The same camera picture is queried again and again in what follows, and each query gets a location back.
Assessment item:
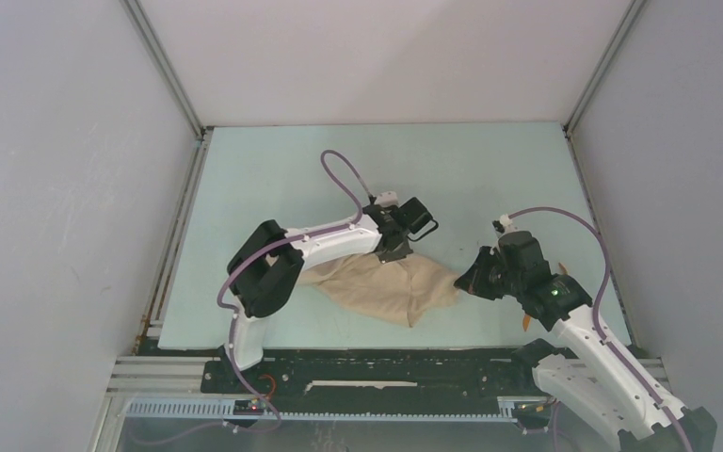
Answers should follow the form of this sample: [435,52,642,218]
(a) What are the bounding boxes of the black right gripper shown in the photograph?
[455,246,523,300]

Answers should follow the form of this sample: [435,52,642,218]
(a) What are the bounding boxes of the beige cloth napkin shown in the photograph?
[297,253,458,328]

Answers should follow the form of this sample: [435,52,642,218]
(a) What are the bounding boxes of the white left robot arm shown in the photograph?
[217,191,440,393]

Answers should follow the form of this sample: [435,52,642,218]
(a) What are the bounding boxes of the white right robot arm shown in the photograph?
[454,215,717,451]

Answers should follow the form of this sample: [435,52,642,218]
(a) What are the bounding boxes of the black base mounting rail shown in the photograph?
[201,347,554,418]

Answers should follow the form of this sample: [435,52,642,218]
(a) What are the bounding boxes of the aluminium corner frame post right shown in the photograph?
[563,0,649,138]

